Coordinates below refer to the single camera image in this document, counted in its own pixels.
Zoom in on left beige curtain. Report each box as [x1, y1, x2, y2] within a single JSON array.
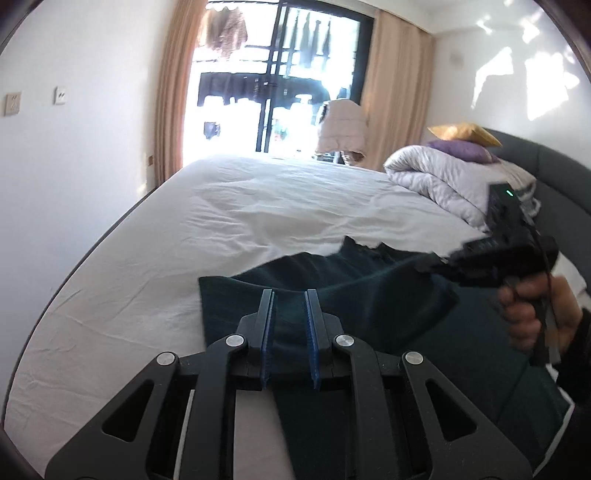
[[153, 0, 207, 187]]

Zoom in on folded grey duvet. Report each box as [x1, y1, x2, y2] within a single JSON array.
[[384, 145, 541, 232]]

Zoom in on white wall socket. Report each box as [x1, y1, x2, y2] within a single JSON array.
[[4, 92, 21, 116]]

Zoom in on right hand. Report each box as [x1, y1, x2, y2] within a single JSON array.
[[498, 274, 583, 353]]

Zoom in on black framed balcony door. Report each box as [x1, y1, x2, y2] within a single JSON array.
[[184, 1, 375, 158]]

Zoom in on beige curtain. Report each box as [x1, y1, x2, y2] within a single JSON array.
[[153, 0, 207, 187], [361, 11, 435, 171]]

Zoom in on right beige curtain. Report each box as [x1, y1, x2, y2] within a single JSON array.
[[361, 11, 435, 171]]

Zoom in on dark hanging trousers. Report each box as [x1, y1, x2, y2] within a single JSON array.
[[281, 9, 332, 69]]

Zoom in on patterned hanging blouse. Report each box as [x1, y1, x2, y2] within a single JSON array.
[[204, 7, 249, 58]]

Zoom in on yellow pillow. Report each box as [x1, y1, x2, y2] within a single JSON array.
[[428, 122, 502, 147]]

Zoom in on purple pillow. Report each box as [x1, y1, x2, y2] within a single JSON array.
[[427, 140, 500, 165]]

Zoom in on beige puffer vest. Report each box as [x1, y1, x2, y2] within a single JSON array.
[[315, 99, 369, 165]]

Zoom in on dark green knit sweater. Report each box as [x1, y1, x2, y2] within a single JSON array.
[[199, 239, 569, 468]]

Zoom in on white bed sheet mattress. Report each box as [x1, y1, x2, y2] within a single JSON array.
[[4, 159, 479, 473]]

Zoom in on dark grey headboard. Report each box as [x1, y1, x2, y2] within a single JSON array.
[[488, 132, 590, 295]]

